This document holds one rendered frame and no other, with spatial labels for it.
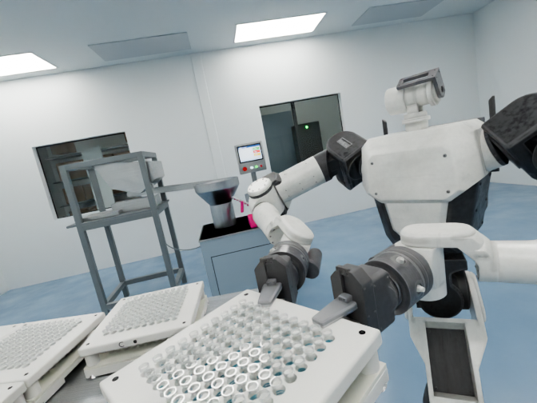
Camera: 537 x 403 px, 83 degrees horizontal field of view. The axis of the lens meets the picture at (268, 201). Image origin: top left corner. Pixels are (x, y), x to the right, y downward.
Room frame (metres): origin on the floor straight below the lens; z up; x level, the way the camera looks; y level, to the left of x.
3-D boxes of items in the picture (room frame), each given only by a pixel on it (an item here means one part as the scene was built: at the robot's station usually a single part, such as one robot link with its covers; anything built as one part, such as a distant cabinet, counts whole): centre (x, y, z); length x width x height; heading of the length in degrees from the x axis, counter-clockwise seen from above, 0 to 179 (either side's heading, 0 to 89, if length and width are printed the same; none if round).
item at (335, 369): (0.33, 0.07, 1.05); 0.25 x 0.24 x 0.02; 133
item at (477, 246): (0.48, -0.28, 1.07); 0.13 x 0.07 x 0.09; 60
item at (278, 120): (5.14, -0.79, 1.43); 1.38 x 0.01 x 1.16; 98
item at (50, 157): (4.70, 2.55, 1.43); 1.32 x 0.01 x 1.11; 98
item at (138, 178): (2.85, 1.09, 0.75); 1.43 x 1.06 x 1.50; 98
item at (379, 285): (0.42, -0.13, 1.05); 0.12 x 0.10 x 0.13; 125
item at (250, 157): (2.59, 0.08, 1.07); 0.23 x 0.10 x 0.62; 98
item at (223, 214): (2.47, 0.32, 0.95); 0.49 x 0.36 x 0.38; 98
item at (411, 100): (0.76, -0.39, 1.34); 0.10 x 0.07 x 0.09; 42
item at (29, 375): (0.67, 0.63, 0.94); 0.25 x 0.24 x 0.02; 173
